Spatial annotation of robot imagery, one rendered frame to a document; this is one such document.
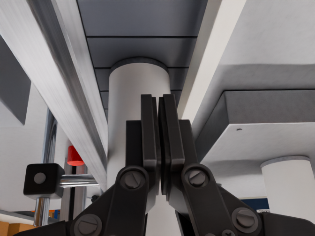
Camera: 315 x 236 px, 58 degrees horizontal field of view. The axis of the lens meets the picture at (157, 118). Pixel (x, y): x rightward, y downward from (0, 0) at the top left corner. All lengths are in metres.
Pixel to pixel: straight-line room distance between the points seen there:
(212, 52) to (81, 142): 0.09
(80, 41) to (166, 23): 0.06
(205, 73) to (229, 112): 0.20
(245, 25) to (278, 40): 0.05
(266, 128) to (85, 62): 0.26
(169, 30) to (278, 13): 0.12
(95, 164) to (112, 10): 0.10
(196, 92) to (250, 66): 0.15
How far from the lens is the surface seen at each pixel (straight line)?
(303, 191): 0.57
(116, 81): 0.22
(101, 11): 0.19
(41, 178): 0.28
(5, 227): 2.89
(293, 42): 0.34
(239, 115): 0.38
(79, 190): 0.65
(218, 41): 0.16
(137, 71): 0.22
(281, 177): 0.57
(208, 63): 0.18
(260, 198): 0.78
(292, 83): 0.42
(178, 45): 0.22
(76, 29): 0.21
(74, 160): 0.57
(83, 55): 0.23
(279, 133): 0.44
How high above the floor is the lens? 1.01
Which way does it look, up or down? 24 degrees down
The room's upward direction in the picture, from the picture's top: 177 degrees clockwise
